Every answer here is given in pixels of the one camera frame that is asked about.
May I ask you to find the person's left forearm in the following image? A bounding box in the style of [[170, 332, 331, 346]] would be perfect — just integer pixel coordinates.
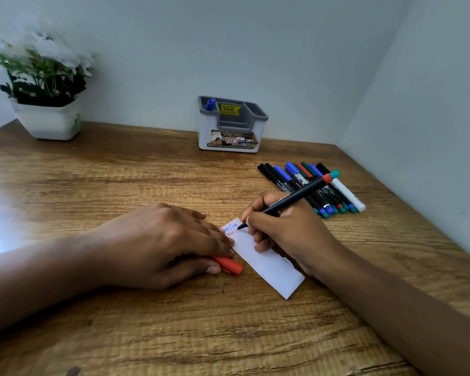
[[0, 234, 102, 338]]

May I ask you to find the black marker with red end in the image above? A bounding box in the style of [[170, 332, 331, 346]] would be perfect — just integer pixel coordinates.
[[237, 171, 340, 231]]

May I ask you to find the red marker cap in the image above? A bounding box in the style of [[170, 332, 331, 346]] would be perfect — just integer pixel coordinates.
[[211, 256, 244, 277]]

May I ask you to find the white marker with black cap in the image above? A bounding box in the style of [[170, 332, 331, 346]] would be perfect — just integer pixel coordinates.
[[316, 163, 367, 213]]

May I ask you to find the white flower plant in pot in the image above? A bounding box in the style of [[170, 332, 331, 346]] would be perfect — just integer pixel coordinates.
[[0, 29, 98, 142]]

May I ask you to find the person's right forearm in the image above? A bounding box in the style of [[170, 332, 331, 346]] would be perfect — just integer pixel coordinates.
[[321, 246, 470, 376]]

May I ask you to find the person's left hand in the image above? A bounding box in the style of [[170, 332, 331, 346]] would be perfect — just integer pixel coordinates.
[[90, 202, 236, 290]]

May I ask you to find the person's right hand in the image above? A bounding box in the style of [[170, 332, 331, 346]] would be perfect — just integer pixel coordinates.
[[240, 191, 350, 281]]

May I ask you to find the white paper slip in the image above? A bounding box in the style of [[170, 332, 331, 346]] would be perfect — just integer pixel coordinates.
[[221, 218, 306, 300]]

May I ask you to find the pile of coloured markers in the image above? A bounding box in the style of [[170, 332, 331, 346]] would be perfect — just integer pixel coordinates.
[[257, 162, 358, 220]]

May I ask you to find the grey and white desk organizer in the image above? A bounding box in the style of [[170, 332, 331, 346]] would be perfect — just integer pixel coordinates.
[[197, 96, 269, 154]]

